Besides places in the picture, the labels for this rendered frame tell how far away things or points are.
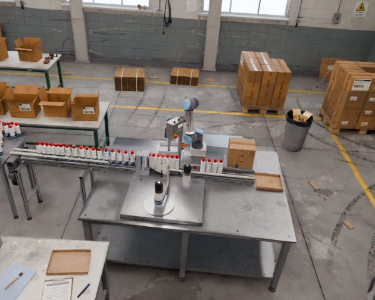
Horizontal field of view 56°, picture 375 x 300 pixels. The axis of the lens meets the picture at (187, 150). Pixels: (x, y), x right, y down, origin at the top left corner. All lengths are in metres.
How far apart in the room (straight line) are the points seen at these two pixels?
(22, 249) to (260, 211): 2.28
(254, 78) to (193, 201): 3.89
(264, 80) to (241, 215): 3.94
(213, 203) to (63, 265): 1.56
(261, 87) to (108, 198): 4.31
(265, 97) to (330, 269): 3.79
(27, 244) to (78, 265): 0.54
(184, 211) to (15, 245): 1.56
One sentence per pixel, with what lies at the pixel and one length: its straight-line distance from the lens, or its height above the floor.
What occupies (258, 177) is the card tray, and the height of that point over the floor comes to 0.83.
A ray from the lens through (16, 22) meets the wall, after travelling 9.93.
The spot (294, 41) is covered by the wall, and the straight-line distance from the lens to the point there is 9.43.
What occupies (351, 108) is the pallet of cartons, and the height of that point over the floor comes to 0.57.
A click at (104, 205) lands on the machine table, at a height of 0.83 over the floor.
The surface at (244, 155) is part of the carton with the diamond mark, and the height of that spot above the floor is 1.04.
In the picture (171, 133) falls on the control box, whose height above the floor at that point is 1.36.
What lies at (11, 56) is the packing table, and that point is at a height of 0.78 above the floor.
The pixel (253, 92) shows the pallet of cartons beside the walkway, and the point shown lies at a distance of 7.19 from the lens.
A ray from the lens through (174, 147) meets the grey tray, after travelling 4.54.
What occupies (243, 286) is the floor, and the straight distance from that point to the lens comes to 4.20.
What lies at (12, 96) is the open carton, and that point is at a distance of 5.67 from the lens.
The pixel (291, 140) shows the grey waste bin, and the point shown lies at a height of 0.23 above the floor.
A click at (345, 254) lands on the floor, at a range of 4.91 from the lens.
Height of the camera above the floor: 3.37
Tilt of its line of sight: 34 degrees down
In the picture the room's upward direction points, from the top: 4 degrees clockwise
